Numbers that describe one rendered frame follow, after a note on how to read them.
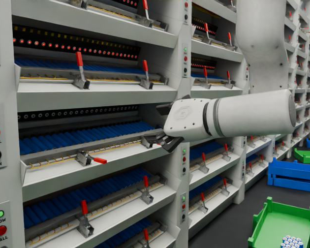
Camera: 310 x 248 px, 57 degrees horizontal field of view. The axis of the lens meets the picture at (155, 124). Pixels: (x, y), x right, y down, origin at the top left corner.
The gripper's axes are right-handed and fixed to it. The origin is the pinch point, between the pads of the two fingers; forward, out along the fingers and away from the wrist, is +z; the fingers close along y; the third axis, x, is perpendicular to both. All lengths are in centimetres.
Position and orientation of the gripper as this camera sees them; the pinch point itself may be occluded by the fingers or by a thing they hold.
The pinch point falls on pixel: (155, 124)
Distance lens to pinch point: 71.7
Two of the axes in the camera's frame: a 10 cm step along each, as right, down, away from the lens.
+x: 5.0, 6.3, 5.9
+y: -3.3, 7.7, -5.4
